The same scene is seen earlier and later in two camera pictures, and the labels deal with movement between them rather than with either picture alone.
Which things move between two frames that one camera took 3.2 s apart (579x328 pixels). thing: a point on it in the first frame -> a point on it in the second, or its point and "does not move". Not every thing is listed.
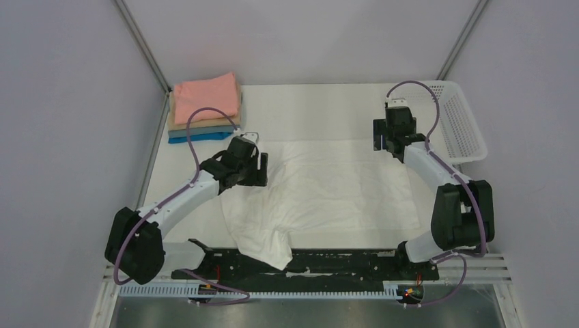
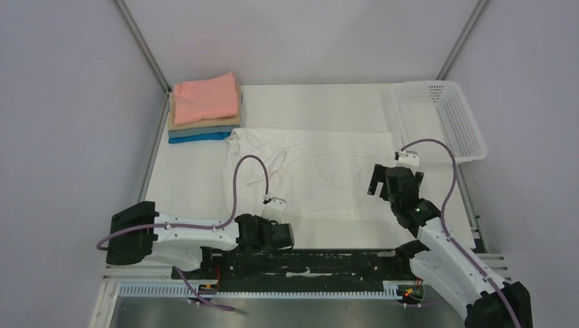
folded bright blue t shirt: x=200 y=138 does not move
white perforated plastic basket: x=456 y=134 does not move
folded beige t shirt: x=218 y=123 does not move
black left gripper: x=259 y=177 -> x=263 y=221
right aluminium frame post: x=461 y=40 does not move
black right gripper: x=382 y=139 -> x=390 y=180
